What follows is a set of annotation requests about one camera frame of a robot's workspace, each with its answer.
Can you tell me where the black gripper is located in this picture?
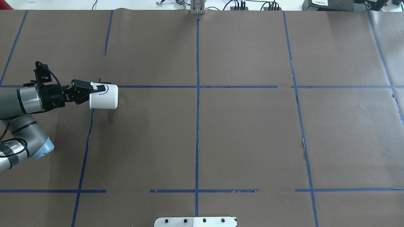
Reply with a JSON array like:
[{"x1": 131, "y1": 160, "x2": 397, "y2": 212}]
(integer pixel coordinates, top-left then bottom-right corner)
[{"x1": 62, "y1": 79, "x2": 106, "y2": 105}]

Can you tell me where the white smiley face mug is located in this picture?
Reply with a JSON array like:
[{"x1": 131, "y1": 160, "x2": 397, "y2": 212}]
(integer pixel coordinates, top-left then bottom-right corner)
[{"x1": 89, "y1": 82, "x2": 119, "y2": 109}]

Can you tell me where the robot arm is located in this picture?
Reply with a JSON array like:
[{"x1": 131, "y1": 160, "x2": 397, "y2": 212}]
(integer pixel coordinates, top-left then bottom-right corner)
[{"x1": 0, "y1": 79, "x2": 112, "y2": 172}]

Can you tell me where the aluminium frame post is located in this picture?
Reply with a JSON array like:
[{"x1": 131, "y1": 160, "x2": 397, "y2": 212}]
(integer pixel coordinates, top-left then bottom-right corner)
[{"x1": 190, "y1": 0, "x2": 206, "y2": 15}]

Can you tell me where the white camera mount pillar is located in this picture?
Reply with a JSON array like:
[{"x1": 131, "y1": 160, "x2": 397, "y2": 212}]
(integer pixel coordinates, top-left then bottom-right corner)
[{"x1": 154, "y1": 217, "x2": 238, "y2": 227}]

